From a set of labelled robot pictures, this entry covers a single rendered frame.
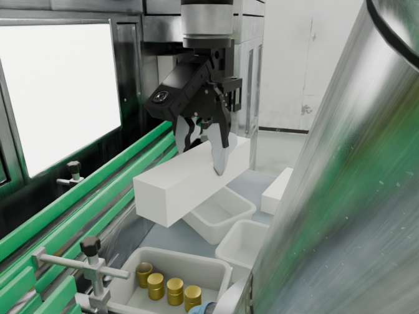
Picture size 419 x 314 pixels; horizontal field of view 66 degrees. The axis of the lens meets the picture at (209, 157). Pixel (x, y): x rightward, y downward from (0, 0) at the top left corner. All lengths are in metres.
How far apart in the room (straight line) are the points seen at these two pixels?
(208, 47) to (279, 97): 3.57
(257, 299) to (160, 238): 0.79
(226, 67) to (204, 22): 0.09
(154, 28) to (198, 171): 0.88
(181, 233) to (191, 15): 0.64
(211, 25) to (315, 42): 3.49
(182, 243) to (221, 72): 0.54
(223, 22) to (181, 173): 0.22
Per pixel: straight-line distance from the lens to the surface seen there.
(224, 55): 0.52
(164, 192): 0.43
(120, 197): 0.82
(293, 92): 4.01
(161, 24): 1.28
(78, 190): 0.80
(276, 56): 3.96
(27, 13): 0.86
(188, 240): 0.93
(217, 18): 0.47
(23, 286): 0.59
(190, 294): 0.70
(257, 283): 0.16
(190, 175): 0.47
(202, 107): 0.49
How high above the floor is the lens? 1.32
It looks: 23 degrees down
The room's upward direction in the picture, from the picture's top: straight up
